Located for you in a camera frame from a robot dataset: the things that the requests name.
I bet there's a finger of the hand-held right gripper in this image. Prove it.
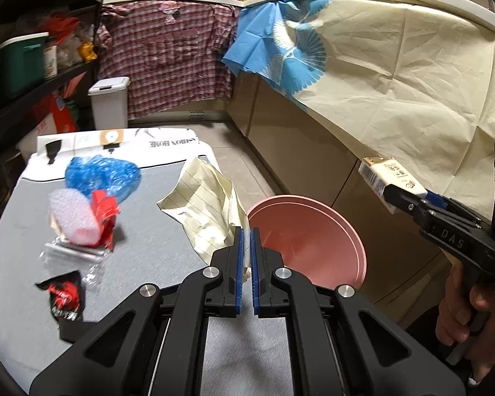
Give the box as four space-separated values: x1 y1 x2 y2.
426 191 485 227
383 183 432 217

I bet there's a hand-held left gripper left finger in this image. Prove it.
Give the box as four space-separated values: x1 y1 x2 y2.
29 227 250 396

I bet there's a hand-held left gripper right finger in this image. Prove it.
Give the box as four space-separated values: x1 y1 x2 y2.
249 227 467 396

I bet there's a white cigarette pack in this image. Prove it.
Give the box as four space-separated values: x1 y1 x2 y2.
358 156 429 215

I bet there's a pink plastic bin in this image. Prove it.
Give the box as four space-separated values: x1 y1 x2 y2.
247 195 368 298

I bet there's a cream lined paper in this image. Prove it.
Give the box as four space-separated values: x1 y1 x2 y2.
157 156 253 282

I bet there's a blue plastic bag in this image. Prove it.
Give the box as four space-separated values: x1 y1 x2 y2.
65 154 142 204

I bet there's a clear plastic wrapper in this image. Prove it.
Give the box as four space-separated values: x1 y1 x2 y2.
41 237 109 286

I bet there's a bubble wrap piece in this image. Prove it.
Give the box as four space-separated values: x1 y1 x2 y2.
48 189 100 245

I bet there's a black red wrapper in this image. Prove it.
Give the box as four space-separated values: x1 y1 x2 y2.
34 270 85 323

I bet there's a person's right hand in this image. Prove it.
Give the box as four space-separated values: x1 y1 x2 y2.
435 271 495 385

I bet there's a folding table with grey cover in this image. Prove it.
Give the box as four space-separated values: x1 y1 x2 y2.
0 126 298 396

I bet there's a cream blue printed cloth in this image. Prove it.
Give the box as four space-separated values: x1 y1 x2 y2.
223 0 495 220

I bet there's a white lidded bin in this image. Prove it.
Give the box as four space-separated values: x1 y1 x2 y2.
88 76 130 130

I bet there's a red plaid shirt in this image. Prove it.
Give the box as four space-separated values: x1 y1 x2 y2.
97 0 238 117

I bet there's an orange packet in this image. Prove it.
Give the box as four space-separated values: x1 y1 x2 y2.
37 95 77 135

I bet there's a black shelf rack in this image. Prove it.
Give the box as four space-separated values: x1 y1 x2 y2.
0 0 109 154

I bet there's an orange bag on shelf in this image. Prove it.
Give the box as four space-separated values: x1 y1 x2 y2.
41 16 81 36

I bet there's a green storage box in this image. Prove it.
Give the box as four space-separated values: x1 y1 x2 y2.
0 33 49 105

